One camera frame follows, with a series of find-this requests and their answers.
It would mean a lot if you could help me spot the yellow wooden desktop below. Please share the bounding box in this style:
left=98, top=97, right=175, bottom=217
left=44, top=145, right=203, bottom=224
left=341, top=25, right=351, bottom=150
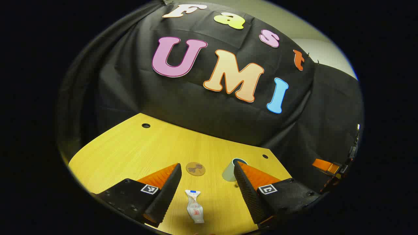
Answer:
left=68, top=113, right=293, bottom=235

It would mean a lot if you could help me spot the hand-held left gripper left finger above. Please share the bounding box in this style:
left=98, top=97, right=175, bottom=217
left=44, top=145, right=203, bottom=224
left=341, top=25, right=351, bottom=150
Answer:
left=90, top=163, right=182, bottom=228

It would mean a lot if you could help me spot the black backdrop cloth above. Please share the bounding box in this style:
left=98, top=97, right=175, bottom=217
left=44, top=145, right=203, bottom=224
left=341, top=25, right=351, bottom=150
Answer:
left=56, top=0, right=364, bottom=193

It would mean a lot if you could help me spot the round brown coaster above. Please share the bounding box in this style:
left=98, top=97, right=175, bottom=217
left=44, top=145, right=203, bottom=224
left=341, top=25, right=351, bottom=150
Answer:
left=185, top=162, right=206, bottom=177

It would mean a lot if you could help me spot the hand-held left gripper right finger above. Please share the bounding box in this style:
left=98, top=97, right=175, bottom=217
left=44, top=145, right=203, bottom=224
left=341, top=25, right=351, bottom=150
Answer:
left=233, top=161, right=322, bottom=229

